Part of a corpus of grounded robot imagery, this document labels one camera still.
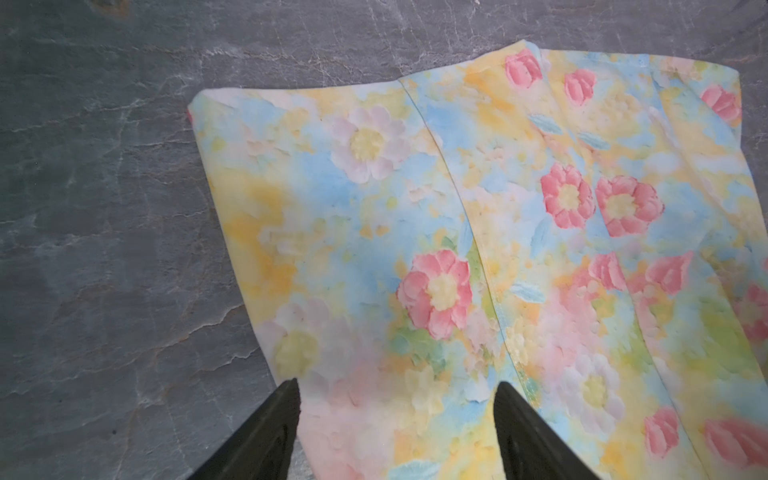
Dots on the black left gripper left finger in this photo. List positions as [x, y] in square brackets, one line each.
[261, 448]

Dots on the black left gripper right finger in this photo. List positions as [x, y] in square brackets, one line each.
[529, 448]

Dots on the pastel floral skirt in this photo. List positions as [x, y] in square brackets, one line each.
[583, 226]

